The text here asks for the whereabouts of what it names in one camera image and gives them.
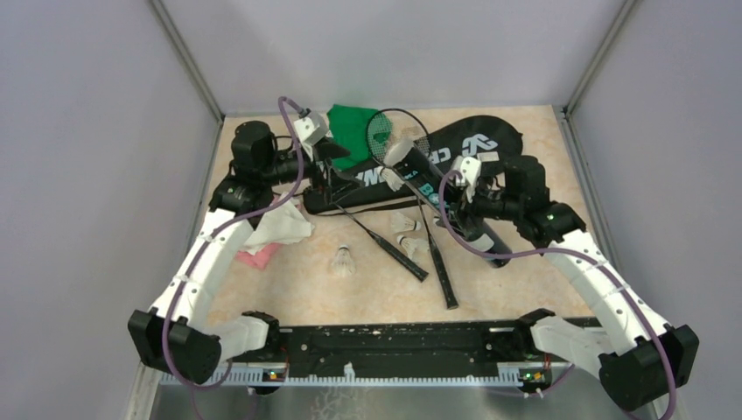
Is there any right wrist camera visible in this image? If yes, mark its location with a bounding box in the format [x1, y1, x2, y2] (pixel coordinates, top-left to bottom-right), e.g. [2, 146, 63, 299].
[452, 156, 482, 202]

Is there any right badminton racket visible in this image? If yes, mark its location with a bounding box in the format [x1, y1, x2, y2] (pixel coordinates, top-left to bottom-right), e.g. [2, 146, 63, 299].
[367, 108, 459, 310]

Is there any left badminton racket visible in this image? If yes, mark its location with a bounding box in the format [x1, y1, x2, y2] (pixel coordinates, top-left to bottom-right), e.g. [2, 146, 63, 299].
[326, 192, 429, 282]

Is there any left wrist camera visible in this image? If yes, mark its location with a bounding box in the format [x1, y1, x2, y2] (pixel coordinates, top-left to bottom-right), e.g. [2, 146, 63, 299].
[292, 108, 330, 160]

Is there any black racket bag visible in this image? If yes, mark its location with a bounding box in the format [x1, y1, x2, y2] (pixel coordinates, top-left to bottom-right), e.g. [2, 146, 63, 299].
[303, 115, 524, 215]

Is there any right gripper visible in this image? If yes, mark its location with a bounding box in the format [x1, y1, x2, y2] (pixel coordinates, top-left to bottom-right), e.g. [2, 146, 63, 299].
[437, 176, 522, 237]

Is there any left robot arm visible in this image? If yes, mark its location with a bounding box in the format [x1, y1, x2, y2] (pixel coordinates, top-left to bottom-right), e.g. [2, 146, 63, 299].
[127, 117, 347, 389]

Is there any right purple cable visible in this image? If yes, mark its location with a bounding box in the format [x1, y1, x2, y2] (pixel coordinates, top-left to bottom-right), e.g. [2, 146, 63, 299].
[437, 169, 677, 420]

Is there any black shuttlecock tube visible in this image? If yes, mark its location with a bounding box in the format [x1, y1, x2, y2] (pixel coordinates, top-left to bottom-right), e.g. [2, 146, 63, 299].
[374, 135, 511, 268]

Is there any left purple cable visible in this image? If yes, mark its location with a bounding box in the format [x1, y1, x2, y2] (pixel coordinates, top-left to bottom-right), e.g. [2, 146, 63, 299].
[161, 95, 307, 392]

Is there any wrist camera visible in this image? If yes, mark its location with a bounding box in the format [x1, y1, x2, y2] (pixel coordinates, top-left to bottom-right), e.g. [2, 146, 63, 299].
[292, 108, 330, 160]
[452, 156, 482, 202]

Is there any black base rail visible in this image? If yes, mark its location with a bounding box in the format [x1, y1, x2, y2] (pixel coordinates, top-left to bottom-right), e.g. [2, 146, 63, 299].
[234, 320, 571, 395]

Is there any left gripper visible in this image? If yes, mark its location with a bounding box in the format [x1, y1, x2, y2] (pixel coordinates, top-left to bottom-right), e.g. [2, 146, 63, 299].
[260, 136, 364, 203]

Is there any pink cloth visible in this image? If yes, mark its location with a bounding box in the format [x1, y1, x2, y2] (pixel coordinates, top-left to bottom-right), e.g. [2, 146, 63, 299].
[235, 243, 283, 270]

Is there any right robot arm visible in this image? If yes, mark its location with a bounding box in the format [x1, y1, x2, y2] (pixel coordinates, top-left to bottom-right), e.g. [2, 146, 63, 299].
[436, 156, 699, 418]

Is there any white towel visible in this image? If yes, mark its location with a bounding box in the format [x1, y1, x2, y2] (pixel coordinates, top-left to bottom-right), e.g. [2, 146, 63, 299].
[241, 198, 315, 255]

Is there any green cloth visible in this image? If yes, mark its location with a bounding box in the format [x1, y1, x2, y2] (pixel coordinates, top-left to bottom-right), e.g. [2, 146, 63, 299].
[326, 104, 391, 171]

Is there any badminton racket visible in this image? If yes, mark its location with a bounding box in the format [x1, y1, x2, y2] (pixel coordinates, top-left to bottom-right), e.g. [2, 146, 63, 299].
[326, 192, 429, 282]
[367, 108, 459, 310]

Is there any purple cable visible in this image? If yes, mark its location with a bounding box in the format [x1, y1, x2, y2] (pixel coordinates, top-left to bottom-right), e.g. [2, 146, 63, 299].
[437, 169, 677, 420]
[161, 95, 307, 392]

